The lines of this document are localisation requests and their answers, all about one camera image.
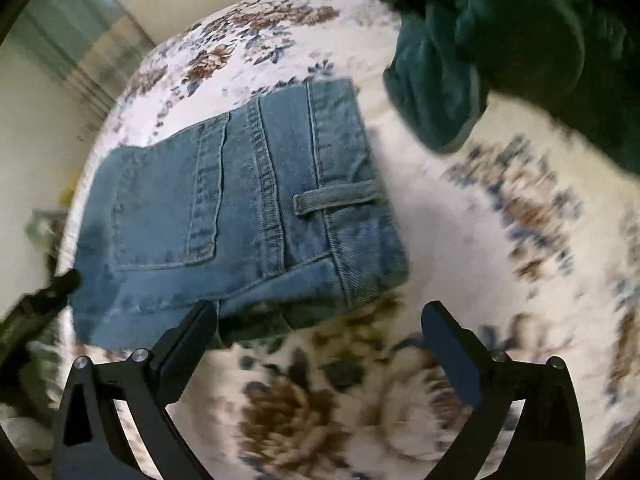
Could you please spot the grey-green curtain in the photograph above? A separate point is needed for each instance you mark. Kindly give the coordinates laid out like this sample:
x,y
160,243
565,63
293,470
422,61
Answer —
x,y
70,35

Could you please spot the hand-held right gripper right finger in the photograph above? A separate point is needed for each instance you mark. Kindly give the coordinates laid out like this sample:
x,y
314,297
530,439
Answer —
x,y
452,355

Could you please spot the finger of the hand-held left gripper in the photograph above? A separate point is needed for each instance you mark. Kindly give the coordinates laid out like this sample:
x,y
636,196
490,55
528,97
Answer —
x,y
57,289

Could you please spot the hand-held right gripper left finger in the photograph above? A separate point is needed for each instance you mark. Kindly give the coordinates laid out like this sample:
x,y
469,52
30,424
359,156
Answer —
x,y
187,345

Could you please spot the light blue jeans pants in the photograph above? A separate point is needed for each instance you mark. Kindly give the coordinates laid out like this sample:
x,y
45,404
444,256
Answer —
x,y
240,210

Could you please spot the bed with floral sheet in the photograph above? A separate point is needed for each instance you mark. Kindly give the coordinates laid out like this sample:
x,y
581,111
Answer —
x,y
440,270

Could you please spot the dark green blanket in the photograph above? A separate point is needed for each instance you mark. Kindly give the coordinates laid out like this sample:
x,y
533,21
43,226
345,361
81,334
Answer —
x,y
500,40

